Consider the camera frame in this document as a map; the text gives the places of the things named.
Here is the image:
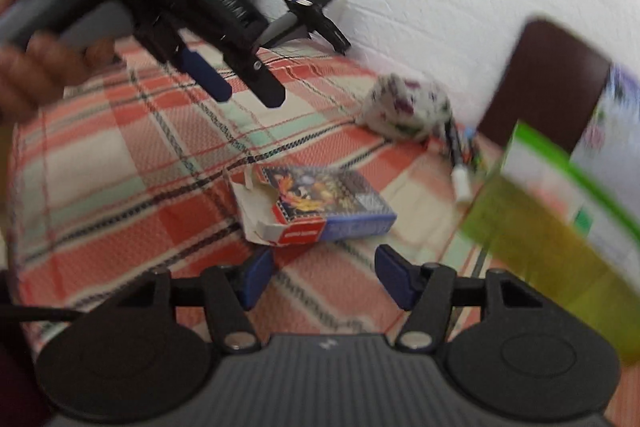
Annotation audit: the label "red plaid blanket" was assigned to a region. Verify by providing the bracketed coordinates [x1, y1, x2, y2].
[7, 38, 640, 427]

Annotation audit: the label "black marker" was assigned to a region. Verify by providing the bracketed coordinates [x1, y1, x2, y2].
[446, 119, 474, 204]

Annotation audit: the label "white star-print face mask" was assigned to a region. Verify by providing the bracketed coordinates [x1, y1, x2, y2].
[357, 73, 454, 144]

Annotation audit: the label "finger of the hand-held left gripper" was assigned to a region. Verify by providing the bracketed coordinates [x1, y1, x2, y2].
[179, 46, 234, 104]
[224, 49, 287, 109]

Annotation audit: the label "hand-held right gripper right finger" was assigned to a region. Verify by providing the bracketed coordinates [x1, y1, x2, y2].
[375, 244, 548, 352]

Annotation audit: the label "white floral pillow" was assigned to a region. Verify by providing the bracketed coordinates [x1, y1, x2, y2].
[570, 63, 640, 214]

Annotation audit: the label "blue card box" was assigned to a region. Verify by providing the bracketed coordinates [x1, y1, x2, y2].
[227, 164, 398, 249]

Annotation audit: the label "green cardboard box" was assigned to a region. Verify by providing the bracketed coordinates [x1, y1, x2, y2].
[459, 119, 640, 362]

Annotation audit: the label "person's left hand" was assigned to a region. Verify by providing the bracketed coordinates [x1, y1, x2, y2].
[0, 0, 119, 126]

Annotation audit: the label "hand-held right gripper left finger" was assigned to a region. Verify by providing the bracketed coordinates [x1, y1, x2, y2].
[107, 249, 276, 353]

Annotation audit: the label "black device with grey handle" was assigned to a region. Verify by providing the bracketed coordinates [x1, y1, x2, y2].
[256, 0, 352, 56]

